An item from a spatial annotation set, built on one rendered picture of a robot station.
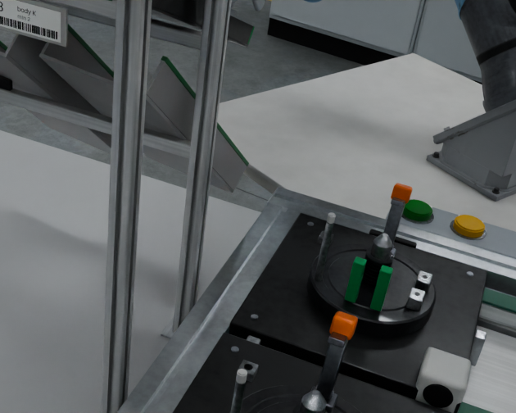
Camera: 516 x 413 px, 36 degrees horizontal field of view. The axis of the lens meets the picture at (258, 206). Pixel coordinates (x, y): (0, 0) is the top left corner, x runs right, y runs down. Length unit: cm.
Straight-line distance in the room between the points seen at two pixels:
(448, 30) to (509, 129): 267
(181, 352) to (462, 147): 75
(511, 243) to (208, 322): 43
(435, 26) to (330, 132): 256
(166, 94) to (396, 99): 95
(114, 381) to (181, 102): 28
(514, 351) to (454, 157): 52
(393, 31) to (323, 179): 279
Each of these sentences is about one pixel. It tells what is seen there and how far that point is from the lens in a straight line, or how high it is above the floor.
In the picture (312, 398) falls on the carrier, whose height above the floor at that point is 105.
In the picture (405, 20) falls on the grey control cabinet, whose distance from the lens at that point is 404.
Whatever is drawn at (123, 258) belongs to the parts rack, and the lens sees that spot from 70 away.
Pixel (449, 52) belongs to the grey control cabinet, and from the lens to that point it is 402.
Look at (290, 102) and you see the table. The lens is 156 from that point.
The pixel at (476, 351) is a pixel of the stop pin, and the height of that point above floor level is 95.
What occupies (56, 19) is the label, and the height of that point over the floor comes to 129.
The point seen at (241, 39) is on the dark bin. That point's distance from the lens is 87.
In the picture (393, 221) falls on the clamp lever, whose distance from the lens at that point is 91.
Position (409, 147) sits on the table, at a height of 86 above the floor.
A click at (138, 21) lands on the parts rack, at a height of 130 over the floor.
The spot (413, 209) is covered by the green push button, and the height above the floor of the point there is 97.
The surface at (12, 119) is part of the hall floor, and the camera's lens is 329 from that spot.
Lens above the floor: 151
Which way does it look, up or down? 32 degrees down
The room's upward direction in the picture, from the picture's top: 9 degrees clockwise
